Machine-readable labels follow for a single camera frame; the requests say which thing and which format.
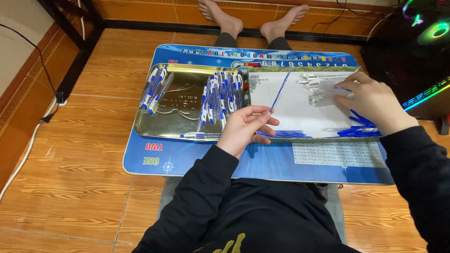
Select person's right hand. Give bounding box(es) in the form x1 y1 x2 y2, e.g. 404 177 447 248
333 71 419 137

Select person's left hand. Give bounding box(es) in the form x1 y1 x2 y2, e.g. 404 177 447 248
216 105 281 159

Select blue pen refill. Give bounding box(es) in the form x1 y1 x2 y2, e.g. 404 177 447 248
269 67 294 113

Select heap of clear pen barrels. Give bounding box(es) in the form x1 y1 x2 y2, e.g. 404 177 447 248
309 78 352 108

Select heap of white pen buttons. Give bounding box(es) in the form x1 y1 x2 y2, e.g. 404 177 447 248
298 73 349 89

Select heap of blue clips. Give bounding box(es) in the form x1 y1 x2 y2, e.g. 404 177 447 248
337 109 383 138

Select clear pen barrel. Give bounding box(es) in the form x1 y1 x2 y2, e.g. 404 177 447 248
321 127 378 133

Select white cardboard box tray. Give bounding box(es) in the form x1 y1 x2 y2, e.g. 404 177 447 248
246 66 384 142

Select black computer with lit fans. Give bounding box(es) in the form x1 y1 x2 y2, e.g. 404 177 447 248
360 0 450 103

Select heap of blue refills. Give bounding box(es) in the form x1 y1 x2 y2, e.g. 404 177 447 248
256 130 313 139

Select black device with light strip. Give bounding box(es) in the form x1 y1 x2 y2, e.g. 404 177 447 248
401 75 450 136

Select person's grey trousers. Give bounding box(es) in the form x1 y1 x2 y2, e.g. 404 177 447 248
213 32 293 51

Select person's right foot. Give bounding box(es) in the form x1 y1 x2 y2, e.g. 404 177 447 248
260 4 310 45

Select person's foot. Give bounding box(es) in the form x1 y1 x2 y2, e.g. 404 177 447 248
198 0 244 40
260 4 310 45

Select heap of small metal springs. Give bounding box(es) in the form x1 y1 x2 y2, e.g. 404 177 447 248
249 74 269 93

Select large pile of assembled pens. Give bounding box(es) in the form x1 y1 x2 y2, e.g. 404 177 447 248
196 68 245 133

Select person's left foot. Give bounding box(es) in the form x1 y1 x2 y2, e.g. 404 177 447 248
198 0 244 40

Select person's black sweater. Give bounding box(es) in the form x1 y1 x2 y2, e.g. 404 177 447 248
188 177 364 253

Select single blue white pen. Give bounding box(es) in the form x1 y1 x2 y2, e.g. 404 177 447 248
180 132 222 139

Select gold metal tray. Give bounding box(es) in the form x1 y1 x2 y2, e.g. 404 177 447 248
134 63 251 141

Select blue printed lap table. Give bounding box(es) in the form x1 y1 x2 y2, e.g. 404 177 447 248
122 44 396 186

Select small pile of assembled pens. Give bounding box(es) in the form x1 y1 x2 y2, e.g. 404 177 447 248
139 66 175 116

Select thin white cable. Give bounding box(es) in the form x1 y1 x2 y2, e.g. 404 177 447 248
366 12 394 41

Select thin black cable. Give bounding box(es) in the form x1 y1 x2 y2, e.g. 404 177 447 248
311 0 374 34

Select black furniture frame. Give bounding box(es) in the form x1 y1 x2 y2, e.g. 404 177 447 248
37 0 106 103

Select black power cable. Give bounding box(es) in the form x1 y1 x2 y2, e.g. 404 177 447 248
0 22 68 124

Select thick white cable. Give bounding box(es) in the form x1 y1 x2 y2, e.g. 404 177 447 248
0 98 68 203

